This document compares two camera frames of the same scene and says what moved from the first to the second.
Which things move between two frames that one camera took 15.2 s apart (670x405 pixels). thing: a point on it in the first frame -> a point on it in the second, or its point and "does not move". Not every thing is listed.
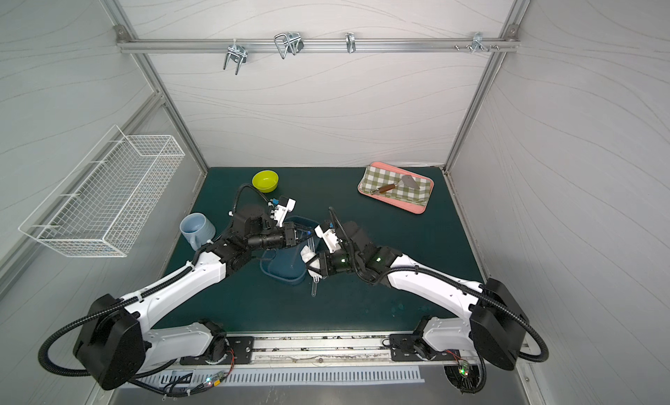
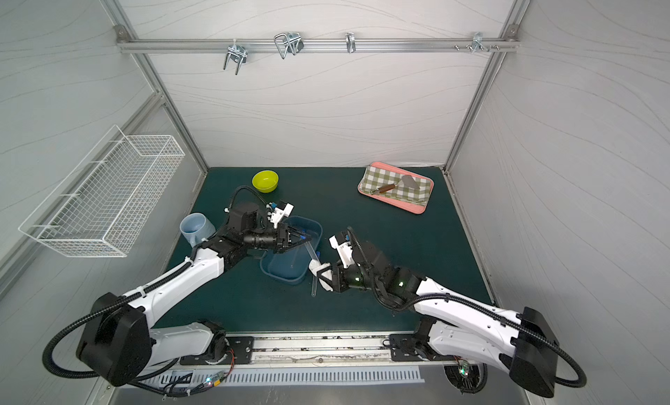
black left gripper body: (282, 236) does not move
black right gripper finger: (315, 257) -> (319, 272)
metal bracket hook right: (477, 42) does not move
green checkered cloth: (379, 178) does not move
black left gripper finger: (305, 242) does not move
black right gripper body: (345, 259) -> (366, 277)
